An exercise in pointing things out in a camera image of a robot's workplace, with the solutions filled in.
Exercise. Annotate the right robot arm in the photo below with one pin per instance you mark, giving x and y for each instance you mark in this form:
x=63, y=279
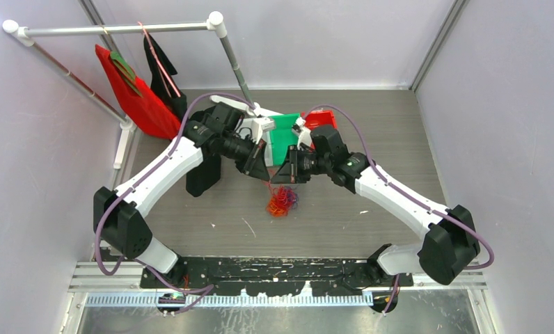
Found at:
x=447, y=245

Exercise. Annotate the red cloth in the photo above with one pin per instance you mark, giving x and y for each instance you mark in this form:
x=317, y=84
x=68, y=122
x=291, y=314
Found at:
x=155, y=116

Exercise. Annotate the aluminium rail frame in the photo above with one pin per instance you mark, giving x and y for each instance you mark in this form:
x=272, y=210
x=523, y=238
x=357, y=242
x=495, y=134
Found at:
x=134, y=285

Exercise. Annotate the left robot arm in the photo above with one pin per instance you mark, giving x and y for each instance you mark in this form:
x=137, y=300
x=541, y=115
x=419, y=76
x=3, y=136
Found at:
x=119, y=214

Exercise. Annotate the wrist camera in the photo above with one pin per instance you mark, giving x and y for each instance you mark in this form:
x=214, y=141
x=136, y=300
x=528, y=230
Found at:
x=256, y=128
x=302, y=133

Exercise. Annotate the pink hanger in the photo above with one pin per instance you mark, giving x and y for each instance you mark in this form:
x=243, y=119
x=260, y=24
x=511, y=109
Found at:
x=161, y=68

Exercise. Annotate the green plastic bin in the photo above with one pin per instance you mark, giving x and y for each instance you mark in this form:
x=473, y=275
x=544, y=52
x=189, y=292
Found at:
x=282, y=137

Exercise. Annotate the red plastic bin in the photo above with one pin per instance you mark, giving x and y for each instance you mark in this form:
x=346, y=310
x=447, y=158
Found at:
x=318, y=118

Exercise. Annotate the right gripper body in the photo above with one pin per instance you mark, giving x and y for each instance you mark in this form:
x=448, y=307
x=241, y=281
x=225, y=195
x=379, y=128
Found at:
x=303, y=164

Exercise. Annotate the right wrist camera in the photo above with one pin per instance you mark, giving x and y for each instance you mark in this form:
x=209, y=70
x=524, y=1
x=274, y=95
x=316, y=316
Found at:
x=302, y=133

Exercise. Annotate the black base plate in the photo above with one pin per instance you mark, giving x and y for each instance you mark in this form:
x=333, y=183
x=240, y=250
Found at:
x=270, y=276

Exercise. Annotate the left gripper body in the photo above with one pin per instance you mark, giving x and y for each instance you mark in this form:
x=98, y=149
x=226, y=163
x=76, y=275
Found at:
x=244, y=152

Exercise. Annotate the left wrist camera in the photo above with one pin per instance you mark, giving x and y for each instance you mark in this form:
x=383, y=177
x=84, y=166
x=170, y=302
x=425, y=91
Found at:
x=256, y=128

